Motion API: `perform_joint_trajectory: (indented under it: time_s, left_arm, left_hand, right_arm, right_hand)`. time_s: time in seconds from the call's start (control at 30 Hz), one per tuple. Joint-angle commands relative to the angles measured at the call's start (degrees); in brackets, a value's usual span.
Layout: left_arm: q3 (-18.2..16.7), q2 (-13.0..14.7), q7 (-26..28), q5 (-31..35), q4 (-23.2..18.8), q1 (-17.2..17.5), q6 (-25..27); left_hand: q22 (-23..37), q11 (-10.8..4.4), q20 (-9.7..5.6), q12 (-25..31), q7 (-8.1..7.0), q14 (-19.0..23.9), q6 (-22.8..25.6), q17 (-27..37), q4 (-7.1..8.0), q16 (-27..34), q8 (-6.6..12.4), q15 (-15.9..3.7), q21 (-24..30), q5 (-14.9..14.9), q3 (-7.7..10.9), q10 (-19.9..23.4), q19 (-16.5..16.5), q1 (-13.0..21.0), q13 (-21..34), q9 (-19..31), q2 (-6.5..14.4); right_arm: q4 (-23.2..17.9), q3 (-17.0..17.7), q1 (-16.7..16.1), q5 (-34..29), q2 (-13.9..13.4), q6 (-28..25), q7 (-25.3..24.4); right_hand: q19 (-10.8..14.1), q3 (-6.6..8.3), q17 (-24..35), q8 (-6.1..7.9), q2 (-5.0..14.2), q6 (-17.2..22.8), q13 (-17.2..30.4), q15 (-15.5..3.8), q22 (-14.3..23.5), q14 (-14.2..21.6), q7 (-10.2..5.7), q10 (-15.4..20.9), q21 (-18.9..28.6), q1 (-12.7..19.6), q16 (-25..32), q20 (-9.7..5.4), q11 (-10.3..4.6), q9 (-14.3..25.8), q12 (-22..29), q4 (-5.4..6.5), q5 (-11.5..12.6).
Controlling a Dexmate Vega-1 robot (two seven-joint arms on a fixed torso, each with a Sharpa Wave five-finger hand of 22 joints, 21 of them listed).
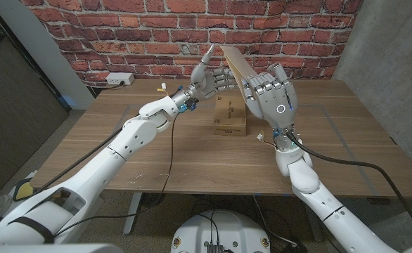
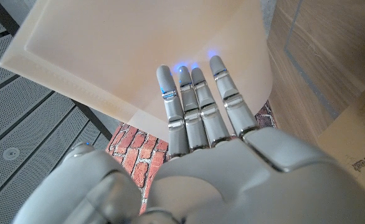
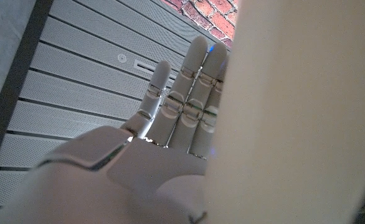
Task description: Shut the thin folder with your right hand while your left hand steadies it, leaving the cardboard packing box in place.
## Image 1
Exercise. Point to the red brick printed backdrop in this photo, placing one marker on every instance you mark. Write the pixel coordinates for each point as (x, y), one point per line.
(139, 35)

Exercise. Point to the small cardboard packing box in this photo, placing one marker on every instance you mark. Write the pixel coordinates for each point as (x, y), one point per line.
(228, 119)

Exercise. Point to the dark grey door panel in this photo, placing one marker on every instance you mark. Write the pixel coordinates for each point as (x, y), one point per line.
(9, 105)

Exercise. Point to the grey sneaker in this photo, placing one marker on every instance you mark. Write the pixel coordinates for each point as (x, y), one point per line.
(2, 205)

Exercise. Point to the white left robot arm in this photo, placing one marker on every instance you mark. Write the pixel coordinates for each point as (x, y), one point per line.
(121, 147)

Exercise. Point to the thin beige paper folder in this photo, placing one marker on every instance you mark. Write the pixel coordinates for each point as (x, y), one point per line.
(237, 63)

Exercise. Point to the white table leg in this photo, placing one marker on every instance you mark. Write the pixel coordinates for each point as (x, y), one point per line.
(313, 228)
(132, 214)

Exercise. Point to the yellow and black floor object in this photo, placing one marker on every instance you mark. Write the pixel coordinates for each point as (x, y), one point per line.
(23, 189)

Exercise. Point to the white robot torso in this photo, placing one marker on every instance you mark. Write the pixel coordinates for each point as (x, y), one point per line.
(227, 228)

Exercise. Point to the grey finned module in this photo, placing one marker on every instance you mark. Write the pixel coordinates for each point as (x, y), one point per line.
(215, 248)

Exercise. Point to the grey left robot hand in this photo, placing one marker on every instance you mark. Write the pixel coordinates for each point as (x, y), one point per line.
(206, 84)

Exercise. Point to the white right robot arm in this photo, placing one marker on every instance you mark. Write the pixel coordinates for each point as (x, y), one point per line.
(332, 211)

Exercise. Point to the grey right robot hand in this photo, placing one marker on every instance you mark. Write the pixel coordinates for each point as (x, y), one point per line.
(276, 102)

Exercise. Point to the white power strip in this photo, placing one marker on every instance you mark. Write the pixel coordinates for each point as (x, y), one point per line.
(118, 78)

